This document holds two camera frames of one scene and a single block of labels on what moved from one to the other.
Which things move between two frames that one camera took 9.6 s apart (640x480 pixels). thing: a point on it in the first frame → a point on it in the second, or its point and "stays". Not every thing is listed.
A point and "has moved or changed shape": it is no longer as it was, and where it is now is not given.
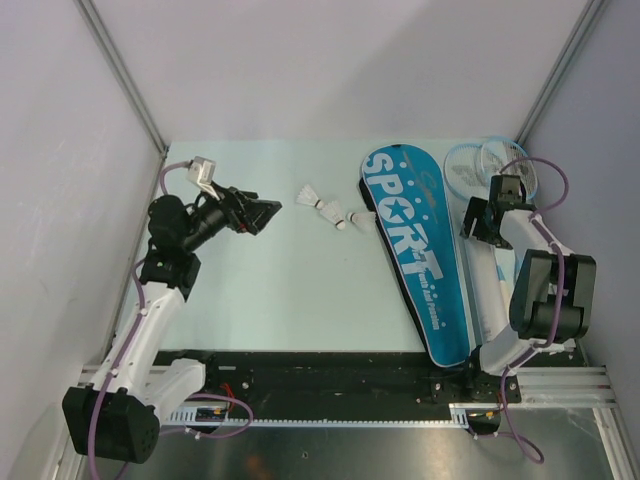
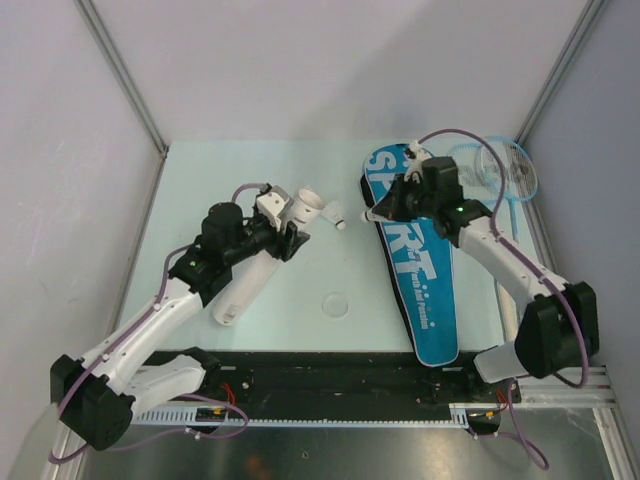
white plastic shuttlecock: (364, 220) has moved or changed shape
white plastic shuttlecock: (332, 211) stays
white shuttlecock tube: (487, 293) → (246, 279)
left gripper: (240, 211) → (282, 248)
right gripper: (477, 209) → (390, 206)
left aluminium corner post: (122, 74) stays
